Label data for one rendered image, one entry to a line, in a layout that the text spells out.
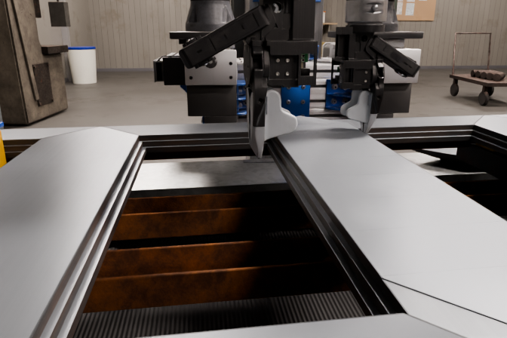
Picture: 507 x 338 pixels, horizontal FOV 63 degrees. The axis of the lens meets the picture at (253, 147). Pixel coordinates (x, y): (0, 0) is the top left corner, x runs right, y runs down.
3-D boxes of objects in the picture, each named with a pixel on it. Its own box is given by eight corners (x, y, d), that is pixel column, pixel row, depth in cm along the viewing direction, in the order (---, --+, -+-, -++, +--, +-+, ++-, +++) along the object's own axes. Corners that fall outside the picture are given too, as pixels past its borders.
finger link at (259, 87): (267, 129, 49) (268, 54, 47) (254, 130, 49) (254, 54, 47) (261, 121, 54) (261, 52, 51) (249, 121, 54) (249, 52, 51)
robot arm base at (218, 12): (187, 31, 130) (185, -2, 127) (235, 31, 131) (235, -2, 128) (183, 31, 115) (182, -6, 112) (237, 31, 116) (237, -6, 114)
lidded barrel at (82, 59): (75, 81, 849) (71, 46, 830) (102, 81, 854) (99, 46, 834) (66, 84, 797) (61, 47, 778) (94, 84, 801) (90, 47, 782)
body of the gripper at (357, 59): (330, 87, 84) (333, 25, 80) (370, 86, 85) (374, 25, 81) (342, 93, 76) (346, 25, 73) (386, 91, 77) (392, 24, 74)
